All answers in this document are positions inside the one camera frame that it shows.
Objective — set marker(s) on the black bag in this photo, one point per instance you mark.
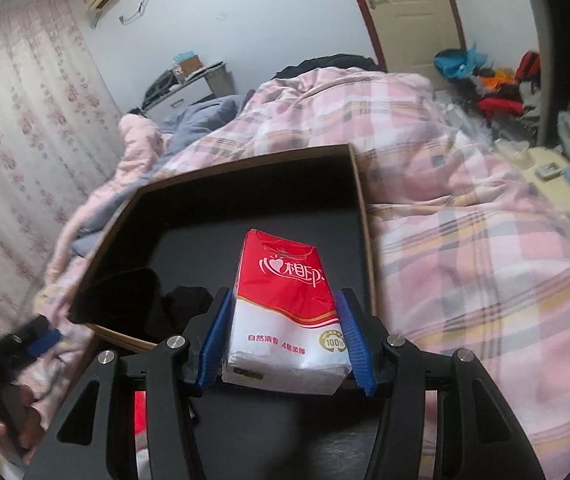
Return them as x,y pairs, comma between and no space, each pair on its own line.
159,85

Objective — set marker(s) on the blue-grey blanket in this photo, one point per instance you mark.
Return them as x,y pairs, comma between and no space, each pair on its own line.
200,120

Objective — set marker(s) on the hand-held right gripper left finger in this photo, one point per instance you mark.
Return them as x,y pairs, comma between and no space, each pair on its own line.
215,340

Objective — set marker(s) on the small cardboard box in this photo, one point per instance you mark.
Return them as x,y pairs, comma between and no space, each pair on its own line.
191,64

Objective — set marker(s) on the cream door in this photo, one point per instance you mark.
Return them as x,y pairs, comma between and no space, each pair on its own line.
405,20

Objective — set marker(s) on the small grey box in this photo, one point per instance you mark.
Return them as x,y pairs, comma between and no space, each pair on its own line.
547,171

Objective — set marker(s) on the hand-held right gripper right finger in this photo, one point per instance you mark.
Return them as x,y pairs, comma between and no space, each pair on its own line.
355,345

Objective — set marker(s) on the floral curtain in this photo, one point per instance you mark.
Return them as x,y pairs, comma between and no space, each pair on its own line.
25,135

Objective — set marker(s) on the pink plaid quilt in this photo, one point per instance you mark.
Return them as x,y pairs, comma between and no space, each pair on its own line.
465,235

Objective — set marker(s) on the orange garment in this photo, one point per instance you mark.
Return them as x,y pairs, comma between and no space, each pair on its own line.
500,80

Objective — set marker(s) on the grey desk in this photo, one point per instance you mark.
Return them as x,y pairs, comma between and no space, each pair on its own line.
200,85

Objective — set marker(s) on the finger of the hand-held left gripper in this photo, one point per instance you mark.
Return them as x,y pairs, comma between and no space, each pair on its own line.
45,341

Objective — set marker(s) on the clear plastic container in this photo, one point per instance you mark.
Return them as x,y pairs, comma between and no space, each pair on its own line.
512,150

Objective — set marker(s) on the red garment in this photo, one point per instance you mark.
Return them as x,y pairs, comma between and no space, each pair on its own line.
500,106

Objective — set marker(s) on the red-orange bag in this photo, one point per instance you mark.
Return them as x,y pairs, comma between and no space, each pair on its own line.
529,65

